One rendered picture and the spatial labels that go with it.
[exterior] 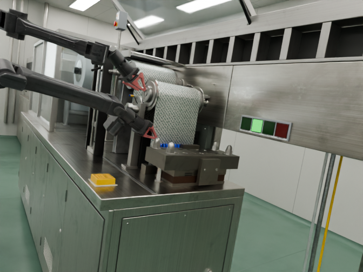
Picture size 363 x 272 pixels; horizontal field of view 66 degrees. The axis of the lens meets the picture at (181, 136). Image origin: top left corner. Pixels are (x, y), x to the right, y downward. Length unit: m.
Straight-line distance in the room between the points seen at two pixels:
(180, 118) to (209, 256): 0.62
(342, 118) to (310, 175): 2.77
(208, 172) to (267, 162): 2.97
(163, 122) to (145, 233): 0.48
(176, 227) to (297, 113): 0.62
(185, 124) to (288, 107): 0.47
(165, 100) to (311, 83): 0.59
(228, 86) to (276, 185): 2.83
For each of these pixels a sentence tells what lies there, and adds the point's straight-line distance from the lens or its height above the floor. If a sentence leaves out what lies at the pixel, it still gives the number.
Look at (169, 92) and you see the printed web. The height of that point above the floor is 1.27.
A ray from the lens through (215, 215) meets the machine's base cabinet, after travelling 1.24.
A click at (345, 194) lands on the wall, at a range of 3.60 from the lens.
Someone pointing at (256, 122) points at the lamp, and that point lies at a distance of 1.21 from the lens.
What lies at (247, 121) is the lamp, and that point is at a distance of 1.24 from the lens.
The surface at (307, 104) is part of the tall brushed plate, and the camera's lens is 1.09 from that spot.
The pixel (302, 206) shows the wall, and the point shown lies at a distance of 3.86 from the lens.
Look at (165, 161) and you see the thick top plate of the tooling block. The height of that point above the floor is 1.01.
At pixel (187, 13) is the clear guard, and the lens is 1.69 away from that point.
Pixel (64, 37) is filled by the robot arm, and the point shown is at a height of 1.42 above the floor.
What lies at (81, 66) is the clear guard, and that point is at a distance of 2.18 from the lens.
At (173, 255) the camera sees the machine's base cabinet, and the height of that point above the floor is 0.64.
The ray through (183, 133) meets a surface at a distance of 1.33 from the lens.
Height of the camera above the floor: 1.23
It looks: 7 degrees down
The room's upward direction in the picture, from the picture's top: 8 degrees clockwise
